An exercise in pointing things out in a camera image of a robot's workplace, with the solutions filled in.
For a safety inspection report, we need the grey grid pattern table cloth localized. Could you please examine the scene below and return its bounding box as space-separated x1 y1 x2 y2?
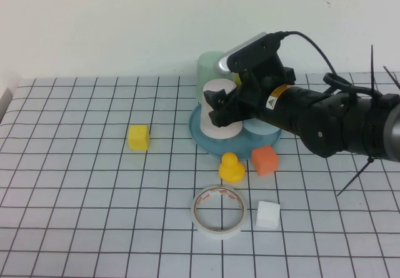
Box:
0 71 400 278

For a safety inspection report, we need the yellow foam cube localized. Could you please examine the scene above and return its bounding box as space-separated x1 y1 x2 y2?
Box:
127 124 150 151

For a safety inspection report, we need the pale pink plastic cup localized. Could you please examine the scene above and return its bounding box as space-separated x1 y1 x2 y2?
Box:
199 78 244 140

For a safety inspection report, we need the pale green plastic cup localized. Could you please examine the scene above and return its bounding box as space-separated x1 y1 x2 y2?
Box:
196 50 238 106

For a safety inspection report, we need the white foam cube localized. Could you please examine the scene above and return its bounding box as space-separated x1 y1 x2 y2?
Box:
256 200 281 230

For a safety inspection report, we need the white tape roll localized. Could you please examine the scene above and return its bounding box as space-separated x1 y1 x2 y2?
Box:
190 184 249 241

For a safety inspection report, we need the pale blue plastic cup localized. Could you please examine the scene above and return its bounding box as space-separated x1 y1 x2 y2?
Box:
242 117 280 136

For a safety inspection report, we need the black zip tie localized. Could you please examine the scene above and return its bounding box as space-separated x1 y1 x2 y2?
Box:
383 66 400 89
370 44 378 96
336 156 376 197

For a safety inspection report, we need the blue cup stand with posts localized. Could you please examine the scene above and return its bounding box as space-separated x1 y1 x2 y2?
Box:
188 102 282 159

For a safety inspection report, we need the yellow rubber duck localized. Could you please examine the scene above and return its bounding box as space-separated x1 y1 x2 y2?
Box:
217 152 246 184

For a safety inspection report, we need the orange foam cube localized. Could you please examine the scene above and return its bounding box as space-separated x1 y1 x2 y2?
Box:
251 144 279 176

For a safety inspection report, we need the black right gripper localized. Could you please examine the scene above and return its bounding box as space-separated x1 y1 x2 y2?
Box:
202 54 296 128

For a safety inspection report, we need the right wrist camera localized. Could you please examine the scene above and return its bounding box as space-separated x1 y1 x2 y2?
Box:
214 31 283 74

